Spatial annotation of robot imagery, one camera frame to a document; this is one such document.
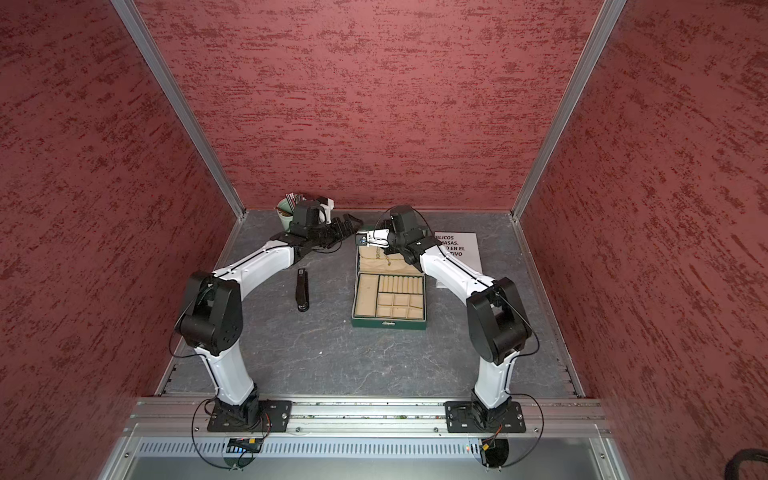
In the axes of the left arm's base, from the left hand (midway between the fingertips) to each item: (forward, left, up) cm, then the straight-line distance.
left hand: (354, 231), depth 91 cm
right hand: (+1, -9, +1) cm, 10 cm away
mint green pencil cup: (+9, +25, -3) cm, 27 cm away
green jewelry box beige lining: (-15, -11, -13) cm, 22 cm away
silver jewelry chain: (-6, -11, -9) cm, 15 cm away
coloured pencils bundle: (+17, +24, -2) cm, 29 cm away
